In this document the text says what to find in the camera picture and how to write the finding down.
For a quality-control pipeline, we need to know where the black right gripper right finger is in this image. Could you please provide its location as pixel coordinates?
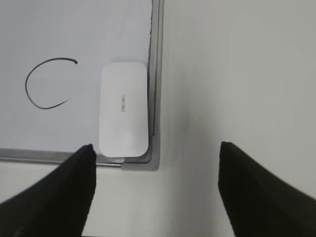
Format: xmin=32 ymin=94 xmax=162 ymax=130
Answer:
xmin=218 ymin=142 xmax=316 ymax=237

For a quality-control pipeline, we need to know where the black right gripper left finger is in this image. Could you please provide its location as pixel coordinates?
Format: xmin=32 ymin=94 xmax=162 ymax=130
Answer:
xmin=0 ymin=144 xmax=96 ymax=237

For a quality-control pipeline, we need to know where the white whiteboard eraser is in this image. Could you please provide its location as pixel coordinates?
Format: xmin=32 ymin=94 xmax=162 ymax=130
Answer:
xmin=99 ymin=62 xmax=149 ymax=158

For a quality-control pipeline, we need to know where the white whiteboard with grey frame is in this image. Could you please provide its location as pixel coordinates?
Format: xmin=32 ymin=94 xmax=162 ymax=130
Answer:
xmin=0 ymin=0 xmax=163 ymax=170

